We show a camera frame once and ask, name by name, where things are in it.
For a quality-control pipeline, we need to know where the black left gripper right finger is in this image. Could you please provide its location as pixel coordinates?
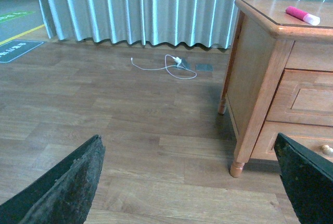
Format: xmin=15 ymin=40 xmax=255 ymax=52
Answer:
xmin=274 ymin=133 xmax=332 ymax=223

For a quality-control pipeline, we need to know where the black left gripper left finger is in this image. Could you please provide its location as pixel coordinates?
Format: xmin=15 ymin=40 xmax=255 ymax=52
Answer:
xmin=1 ymin=135 xmax=106 ymax=223

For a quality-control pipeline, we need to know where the wooden drawer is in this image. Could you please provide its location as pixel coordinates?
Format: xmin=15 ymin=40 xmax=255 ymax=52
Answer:
xmin=250 ymin=121 xmax=333 ymax=163
xmin=267 ymin=69 xmax=332 ymax=127

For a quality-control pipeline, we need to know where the pink marker with clear cap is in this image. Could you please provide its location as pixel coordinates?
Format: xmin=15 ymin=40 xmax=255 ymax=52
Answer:
xmin=285 ymin=6 xmax=321 ymax=26

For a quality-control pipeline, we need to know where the round wooden drawer knob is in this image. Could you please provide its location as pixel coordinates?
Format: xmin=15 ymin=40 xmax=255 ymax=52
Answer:
xmin=321 ymin=145 xmax=333 ymax=156

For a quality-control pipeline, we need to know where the wooden dresser cabinet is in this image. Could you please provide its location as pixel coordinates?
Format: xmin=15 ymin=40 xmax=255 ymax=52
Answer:
xmin=218 ymin=0 xmax=332 ymax=177

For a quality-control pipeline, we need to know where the closed floor socket plate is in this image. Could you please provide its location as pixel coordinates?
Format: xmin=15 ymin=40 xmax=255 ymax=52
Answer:
xmin=195 ymin=64 xmax=213 ymax=72

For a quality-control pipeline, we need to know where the dark floor sign sticker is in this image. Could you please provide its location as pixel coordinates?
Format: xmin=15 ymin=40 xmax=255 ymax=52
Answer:
xmin=0 ymin=40 xmax=44 ymax=64

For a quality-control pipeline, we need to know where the open floor socket box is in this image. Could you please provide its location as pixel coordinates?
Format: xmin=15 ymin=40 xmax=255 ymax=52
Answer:
xmin=174 ymin=58 xmax=190 ymax=70

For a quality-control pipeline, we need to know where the yellow floor tape line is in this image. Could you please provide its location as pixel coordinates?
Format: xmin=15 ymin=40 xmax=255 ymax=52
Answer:
xmin=0 ymin=24 xmax=45 ymax=45

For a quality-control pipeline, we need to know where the white charger plug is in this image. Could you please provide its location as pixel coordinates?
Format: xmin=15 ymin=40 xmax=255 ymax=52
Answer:
xmin=172 ymin=57 xmax=182 ymax=66

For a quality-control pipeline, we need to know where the green floor sign sticker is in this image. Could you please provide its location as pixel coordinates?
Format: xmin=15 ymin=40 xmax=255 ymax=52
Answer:
xmin=0 ymin=10 xmax=35 ymax=23

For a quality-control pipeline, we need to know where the grey pleated curtain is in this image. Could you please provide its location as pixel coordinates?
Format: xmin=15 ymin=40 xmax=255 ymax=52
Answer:
xmin=39 ymin=0 xmax=332 ymax=48

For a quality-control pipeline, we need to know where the white charging cable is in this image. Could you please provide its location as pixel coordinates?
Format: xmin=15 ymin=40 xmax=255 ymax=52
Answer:
xmin=131 ymin=54 xmax=198 ymax=80

